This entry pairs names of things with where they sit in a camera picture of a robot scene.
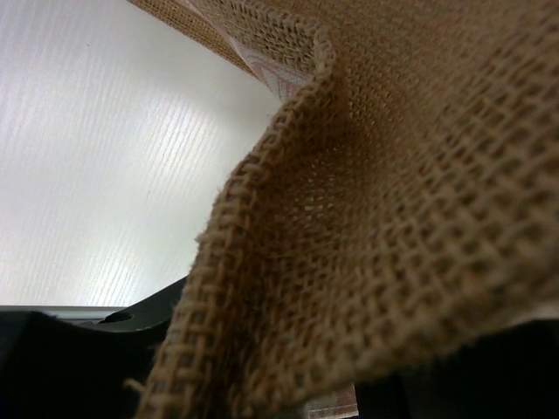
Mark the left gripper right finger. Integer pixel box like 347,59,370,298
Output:
355,319,558,419

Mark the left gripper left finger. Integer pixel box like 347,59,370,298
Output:
1,280,185,418

